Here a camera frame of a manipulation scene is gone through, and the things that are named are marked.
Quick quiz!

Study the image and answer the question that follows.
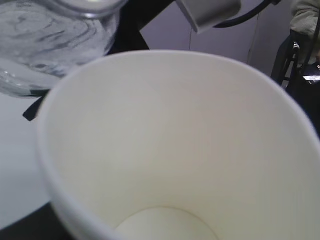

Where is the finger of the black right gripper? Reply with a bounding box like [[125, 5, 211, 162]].
[[22, 96, 45, 122]]

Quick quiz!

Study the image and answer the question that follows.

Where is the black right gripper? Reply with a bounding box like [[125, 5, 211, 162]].
[[111, 0, 180, 54]]

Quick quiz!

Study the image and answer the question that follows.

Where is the clear green-label water bottle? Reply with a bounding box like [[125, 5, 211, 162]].
[[0, 0, 125, 98]]

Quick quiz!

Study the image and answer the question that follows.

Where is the white paper cup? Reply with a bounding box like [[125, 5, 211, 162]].
[[36, 50, 320, 240]]

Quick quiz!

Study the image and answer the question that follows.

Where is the person in grey jacket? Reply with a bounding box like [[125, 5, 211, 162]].
[[290, 0, 320, 64]]

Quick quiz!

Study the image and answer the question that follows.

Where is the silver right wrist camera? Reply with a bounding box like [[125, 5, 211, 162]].
[[175, 0, 242, 34]]

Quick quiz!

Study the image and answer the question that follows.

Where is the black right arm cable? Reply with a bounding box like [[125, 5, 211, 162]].
[[212, 0, 281, 29]]

